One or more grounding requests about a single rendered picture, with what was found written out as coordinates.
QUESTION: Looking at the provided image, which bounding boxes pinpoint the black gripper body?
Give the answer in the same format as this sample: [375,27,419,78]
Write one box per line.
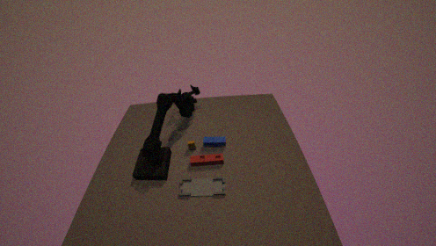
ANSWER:
[188,87,200,96]

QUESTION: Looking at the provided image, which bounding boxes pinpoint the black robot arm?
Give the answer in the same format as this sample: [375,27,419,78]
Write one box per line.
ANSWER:
[142,92,197,167]

